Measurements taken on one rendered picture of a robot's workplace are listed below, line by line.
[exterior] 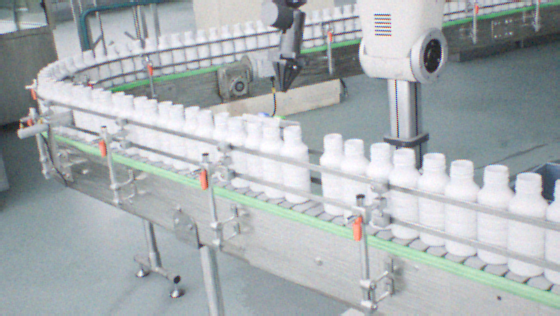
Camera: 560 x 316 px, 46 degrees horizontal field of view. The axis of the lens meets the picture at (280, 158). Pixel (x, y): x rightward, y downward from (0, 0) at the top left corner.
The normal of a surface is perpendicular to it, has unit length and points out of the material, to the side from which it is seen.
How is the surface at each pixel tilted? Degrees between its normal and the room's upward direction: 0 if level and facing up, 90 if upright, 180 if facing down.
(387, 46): 90
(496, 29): 90
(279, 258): 90
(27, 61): 90
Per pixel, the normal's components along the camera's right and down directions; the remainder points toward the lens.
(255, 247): -0.71, 0.30
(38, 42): 0.70, 0.18
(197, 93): 0.44, 0.26
